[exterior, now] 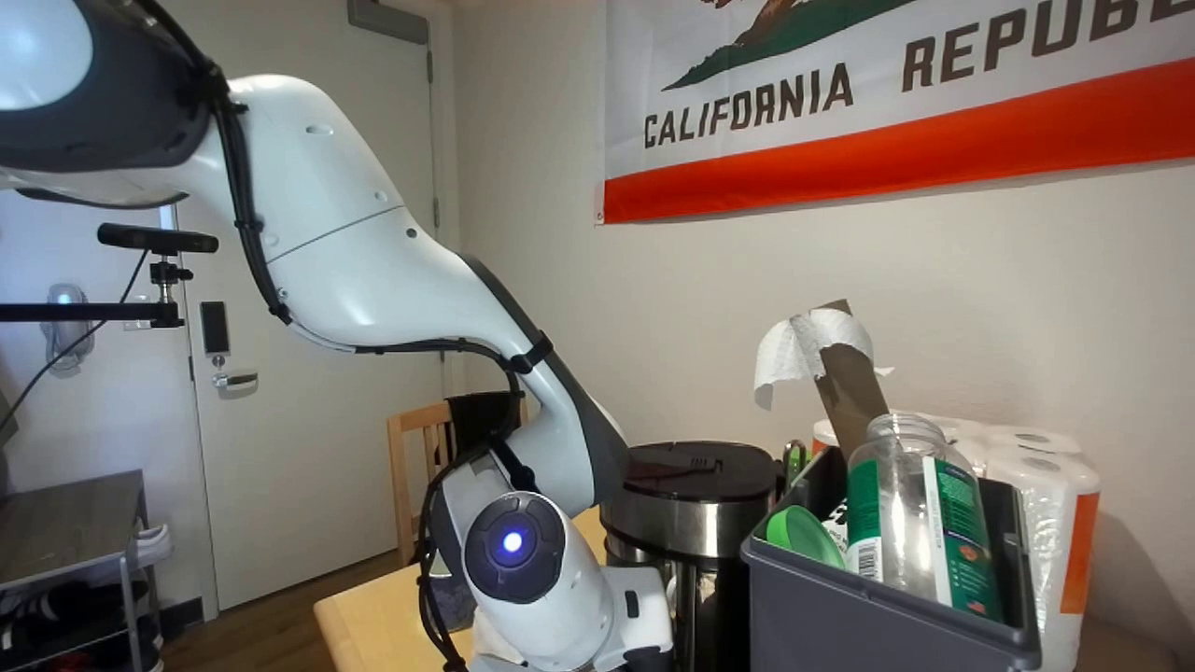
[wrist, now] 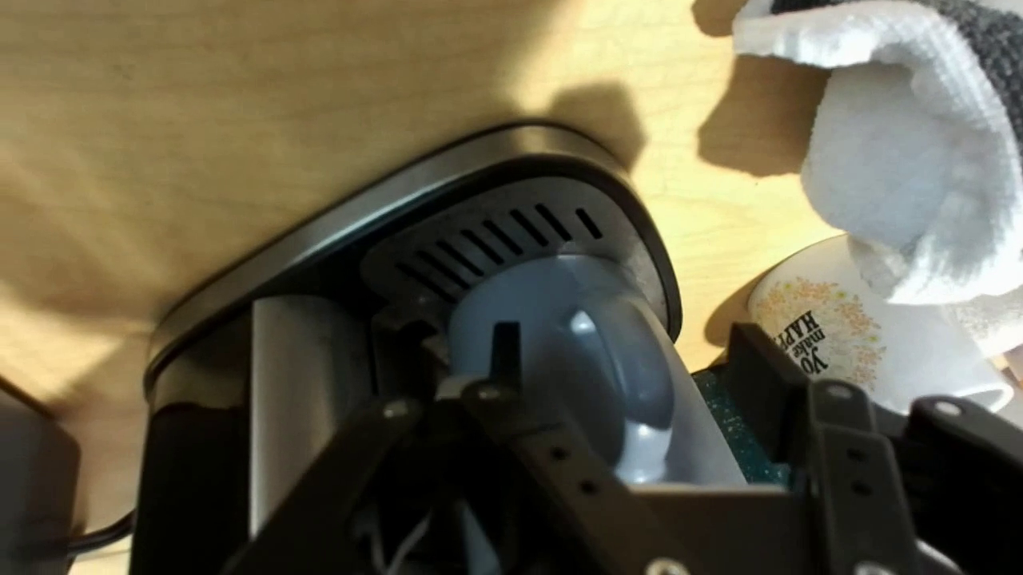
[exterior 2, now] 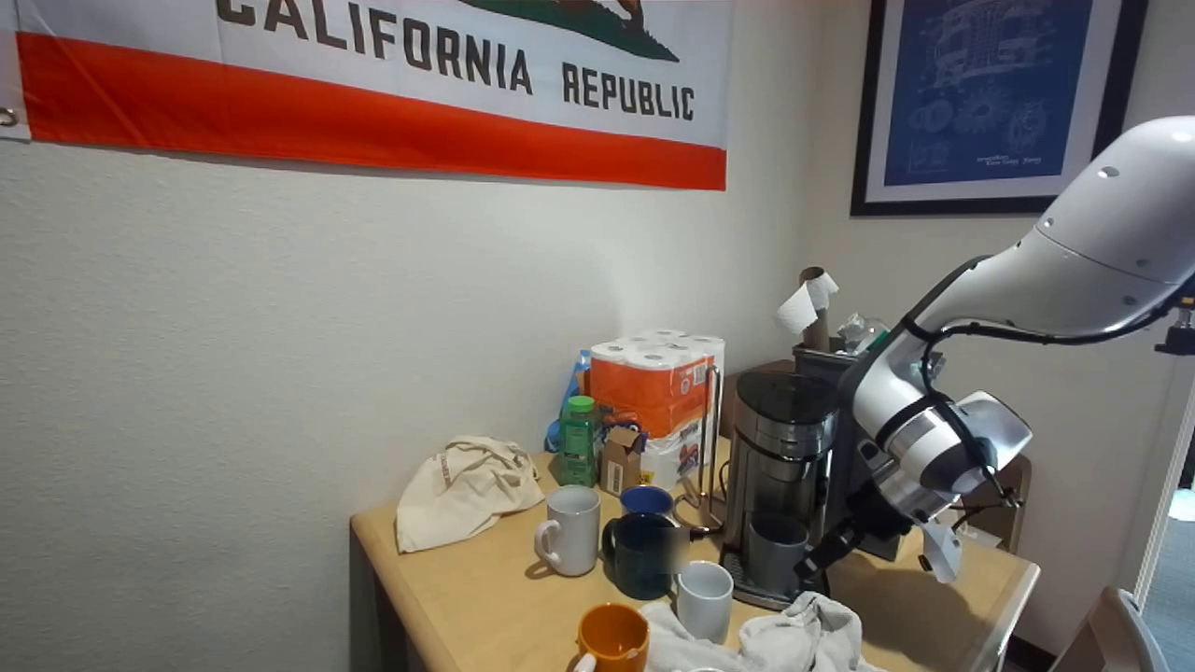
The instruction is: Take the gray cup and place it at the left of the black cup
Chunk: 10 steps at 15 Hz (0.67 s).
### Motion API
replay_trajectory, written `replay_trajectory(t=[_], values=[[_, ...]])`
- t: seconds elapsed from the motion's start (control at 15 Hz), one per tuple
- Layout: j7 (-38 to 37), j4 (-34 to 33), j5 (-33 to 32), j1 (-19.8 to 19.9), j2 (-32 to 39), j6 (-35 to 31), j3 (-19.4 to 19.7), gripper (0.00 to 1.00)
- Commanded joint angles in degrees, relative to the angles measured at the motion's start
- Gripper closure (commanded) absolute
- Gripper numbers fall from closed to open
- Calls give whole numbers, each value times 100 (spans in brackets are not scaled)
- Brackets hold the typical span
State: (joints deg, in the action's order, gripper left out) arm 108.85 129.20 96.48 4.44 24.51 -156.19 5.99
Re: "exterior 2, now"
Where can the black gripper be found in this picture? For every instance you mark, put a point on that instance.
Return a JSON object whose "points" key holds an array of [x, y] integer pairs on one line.
{"points": [[882, 526]]}

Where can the gray cup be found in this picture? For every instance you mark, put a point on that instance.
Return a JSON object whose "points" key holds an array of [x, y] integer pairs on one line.
{"points": [[705, 599]]}

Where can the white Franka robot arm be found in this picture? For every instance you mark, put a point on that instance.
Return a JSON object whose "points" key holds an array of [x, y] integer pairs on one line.
{"points": [[1095, 237]]}

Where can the black cup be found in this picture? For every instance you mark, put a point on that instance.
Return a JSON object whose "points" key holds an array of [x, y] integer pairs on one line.
{"points": [[639, 556]]}

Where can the blue cup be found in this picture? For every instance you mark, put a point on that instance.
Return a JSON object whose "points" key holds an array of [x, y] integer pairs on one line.
{"points": [[643, 500]]}

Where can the orange cup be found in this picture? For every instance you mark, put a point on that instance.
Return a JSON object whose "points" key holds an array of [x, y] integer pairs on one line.
{"points": [[614, 634]]}

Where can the white crumpled cloth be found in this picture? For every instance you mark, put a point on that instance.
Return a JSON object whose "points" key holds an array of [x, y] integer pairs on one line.
{"points": [[786, 634]]}

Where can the steel black coffee maker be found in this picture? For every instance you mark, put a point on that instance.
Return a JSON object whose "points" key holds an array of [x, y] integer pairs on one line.
{"points": [[780, 461]]}

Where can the small brown paper box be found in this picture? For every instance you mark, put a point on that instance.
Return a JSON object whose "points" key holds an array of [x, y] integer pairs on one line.
{"points": [[620, 465]]}

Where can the paper towel multipack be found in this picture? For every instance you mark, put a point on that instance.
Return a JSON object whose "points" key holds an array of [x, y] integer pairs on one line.
{"points": [[654, 398]]}

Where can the white mug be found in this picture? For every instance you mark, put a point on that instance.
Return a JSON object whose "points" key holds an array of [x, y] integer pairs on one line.
{"points": [[573, 526]]}

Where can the nearly empty paper towel roll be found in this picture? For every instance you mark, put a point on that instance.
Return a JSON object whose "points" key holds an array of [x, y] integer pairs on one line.
{"points": [[808, 300]]}

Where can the green capped bottle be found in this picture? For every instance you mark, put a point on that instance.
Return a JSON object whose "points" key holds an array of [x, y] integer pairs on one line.
{"points": [[576, 445]]}

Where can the blue plastic bag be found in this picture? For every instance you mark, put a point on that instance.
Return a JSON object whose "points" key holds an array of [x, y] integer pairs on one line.
{"points": [[562, 378]]}

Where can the beige canvas bag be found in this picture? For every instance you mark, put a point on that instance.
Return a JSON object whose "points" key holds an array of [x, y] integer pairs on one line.
{"points": [[465, 491]]}

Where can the framed blueprint picture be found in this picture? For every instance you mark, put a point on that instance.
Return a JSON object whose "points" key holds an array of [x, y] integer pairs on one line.
{"points": [[990, 93]]}

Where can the California Republic flag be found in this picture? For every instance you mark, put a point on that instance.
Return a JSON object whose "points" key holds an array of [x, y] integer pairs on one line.
{"points": [[376, 86]]}

